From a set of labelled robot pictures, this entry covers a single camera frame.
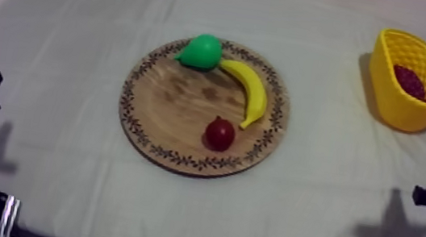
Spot yellow plastic basket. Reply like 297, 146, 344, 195
358, 25, 426, 135

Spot purple toy grapes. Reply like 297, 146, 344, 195
388, 63, 426, 103

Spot round wooden board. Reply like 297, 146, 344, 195
109, 25, 300, 191

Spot silver metal bar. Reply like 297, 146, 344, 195
0, 194, 22, 237

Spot yellow toy banana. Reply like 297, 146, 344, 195
209, 58, 274, 134

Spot small red fruit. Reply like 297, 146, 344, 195
202, 114, 239, 155

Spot green toy pear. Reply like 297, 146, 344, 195
173, 28, 226, 73

